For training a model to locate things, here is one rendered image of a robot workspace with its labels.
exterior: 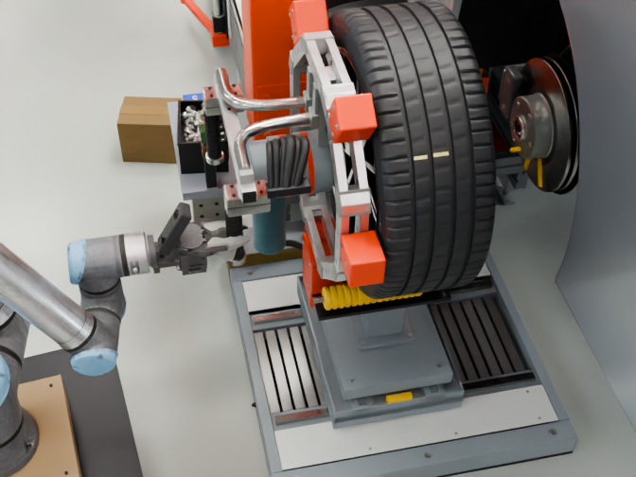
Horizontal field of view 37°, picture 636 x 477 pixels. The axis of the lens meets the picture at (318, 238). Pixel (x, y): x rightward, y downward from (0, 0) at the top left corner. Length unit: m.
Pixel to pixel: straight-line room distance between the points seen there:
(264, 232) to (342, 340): 0.40
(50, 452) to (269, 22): 1.17
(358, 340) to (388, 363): 0.11
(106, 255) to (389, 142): 0.62
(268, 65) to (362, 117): 0.76
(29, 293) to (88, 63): 2.25
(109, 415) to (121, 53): 2.02
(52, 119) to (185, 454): 1.59
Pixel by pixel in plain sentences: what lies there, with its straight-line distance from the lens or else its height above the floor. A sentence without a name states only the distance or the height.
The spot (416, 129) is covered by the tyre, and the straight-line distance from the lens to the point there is 1.85.
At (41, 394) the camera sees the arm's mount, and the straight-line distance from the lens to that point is 2.35.
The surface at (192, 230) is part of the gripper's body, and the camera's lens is 2.00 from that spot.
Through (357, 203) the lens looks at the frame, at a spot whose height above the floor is 0.96.
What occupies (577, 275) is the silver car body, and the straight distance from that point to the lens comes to 1.97.
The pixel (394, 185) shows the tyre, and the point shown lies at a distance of 1.85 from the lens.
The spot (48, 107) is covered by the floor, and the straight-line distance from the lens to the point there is 3.81.
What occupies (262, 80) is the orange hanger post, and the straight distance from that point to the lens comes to 2.54.
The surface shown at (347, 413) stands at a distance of 2.52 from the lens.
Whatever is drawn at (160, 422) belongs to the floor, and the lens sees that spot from 2.72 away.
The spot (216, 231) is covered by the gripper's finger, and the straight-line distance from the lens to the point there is 2.01.
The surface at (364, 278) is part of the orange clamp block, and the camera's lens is 1.90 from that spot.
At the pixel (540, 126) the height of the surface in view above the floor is 0.90.
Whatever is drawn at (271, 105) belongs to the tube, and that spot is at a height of 1.01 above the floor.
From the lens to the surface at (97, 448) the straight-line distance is 2.34.
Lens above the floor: 2.24
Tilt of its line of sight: 45 degrees down
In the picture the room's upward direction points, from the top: 1 degrees clockwise
